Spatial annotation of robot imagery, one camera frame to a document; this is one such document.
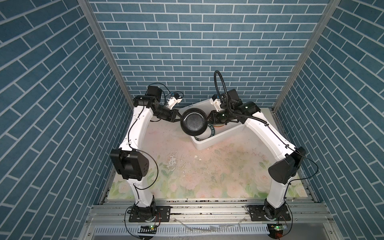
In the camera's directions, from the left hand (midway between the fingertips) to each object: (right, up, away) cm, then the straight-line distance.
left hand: (182, 117), depth 78 cm
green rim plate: (+17, -9, +27) cm, 33 cm away
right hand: (+12, 0, -1) cm, 12 cm away
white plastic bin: (+23, -9, +11) cm, 27 cm away
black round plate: (+6, -2, +1) cm, 6 cm away
